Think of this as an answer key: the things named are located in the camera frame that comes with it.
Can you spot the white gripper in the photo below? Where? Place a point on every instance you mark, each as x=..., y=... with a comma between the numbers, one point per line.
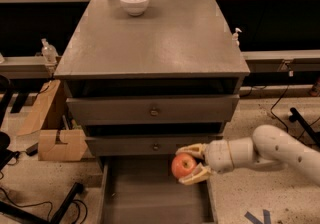
x=217, y=156

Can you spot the red apple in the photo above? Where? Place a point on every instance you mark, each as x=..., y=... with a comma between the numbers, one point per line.
x=182, y=165

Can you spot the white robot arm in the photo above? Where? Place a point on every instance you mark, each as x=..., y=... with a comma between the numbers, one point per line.
x=269, y=148

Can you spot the grey top drawer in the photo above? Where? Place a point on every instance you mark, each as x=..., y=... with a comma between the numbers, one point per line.
x=152, y=110

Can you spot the grey drawer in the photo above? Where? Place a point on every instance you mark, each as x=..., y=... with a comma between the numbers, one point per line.
x=152, y=110
x=145, y=144
x=142, y=190

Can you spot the grey bottom drawer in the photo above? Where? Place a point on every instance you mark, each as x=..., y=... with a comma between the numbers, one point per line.
x=142, y=190

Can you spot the grey middle drawer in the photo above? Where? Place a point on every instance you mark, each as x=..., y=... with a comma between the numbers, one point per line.
x=145, y=144

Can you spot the grey drawer cabinet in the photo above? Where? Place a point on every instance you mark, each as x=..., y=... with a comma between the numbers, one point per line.
x=175, y=48

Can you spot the black stand leg right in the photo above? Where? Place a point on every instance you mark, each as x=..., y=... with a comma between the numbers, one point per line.
x=296, y=116

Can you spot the black stand leg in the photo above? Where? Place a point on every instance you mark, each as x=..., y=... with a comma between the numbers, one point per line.
x=23, y=217
x=296, y=116

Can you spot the small white pump bottle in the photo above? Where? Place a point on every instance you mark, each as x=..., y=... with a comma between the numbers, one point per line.
x=235, y=36

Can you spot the cardboard box pieces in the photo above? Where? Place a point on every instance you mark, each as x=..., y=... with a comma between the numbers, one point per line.
x=46, y=119

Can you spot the white ceramic bowl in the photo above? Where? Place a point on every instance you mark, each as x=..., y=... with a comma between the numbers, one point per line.
x=134, y=7

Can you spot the clear pump bottle left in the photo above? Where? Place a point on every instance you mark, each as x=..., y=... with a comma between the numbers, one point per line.
x=49, y=52

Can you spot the black stand leg left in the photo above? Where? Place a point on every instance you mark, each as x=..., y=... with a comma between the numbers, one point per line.
x=23, y=217

